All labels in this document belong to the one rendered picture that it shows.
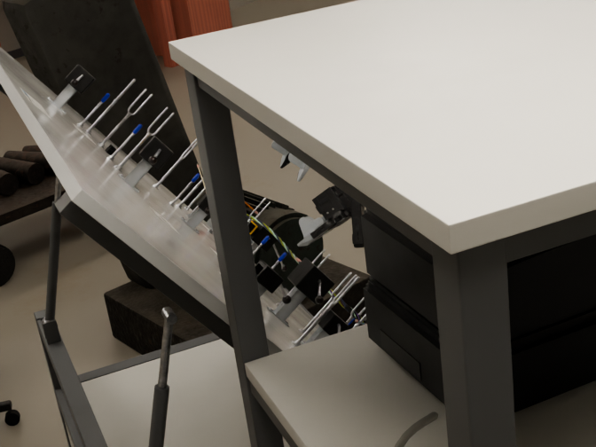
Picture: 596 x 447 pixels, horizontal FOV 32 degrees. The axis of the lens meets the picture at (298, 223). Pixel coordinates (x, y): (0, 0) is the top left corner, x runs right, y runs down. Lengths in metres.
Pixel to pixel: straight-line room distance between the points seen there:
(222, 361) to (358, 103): 1.78
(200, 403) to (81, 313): 2.38
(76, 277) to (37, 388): 1.00
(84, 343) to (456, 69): 3.70
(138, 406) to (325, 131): 1.74
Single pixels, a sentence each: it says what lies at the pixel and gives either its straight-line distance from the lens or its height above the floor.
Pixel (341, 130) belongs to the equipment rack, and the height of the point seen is 1.85.
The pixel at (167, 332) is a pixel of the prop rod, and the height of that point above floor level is 1.40.
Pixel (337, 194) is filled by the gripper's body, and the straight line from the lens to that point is 2.39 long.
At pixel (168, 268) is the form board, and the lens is 1.26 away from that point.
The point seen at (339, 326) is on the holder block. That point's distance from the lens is 1.67.
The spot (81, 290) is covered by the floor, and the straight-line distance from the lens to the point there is 4.97.
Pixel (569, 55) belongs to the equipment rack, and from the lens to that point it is 0.92.
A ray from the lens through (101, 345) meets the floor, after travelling 4.45.
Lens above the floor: 2.10
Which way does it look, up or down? 24 degrees down
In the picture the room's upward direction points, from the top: 8 degrees counter-clockwise
